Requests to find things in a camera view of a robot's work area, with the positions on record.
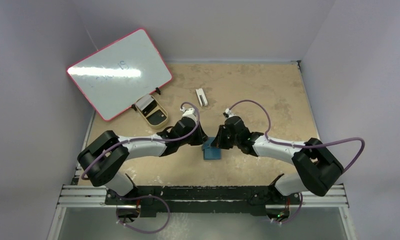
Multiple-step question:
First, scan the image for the pink framed whiteboard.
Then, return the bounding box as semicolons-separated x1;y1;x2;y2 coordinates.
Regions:
66;28;174;122

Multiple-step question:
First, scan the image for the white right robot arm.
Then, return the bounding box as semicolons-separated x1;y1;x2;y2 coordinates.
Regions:
210;113;344;204

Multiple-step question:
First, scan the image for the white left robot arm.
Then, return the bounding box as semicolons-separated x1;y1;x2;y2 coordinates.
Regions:
77;106;208;205

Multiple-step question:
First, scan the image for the black card in tray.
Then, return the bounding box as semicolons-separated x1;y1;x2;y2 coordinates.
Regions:
146;109;168;126

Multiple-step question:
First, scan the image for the aluminium frame rail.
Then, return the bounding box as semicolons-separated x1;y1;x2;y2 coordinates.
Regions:
55;184;350;209

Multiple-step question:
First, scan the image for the black mounting base plate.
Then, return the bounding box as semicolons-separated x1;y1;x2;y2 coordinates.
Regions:
105;185;300;219

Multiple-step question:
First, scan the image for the white whiteboard eraser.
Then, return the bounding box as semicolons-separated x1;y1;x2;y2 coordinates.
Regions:
195;88;208;107

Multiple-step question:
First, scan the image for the gold oval tin tray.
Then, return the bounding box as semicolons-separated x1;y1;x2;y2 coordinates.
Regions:
132;94;169;130

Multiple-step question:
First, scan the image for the blue card holder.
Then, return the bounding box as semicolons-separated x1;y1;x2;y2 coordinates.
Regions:
201;137;222;161

